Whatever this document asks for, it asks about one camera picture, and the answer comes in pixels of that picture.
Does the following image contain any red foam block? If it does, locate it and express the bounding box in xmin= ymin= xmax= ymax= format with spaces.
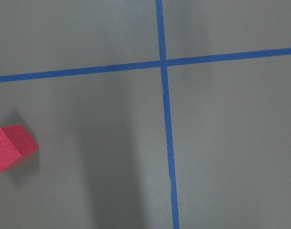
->
xmin=0 ymin=125 xmax=39 ymax=173

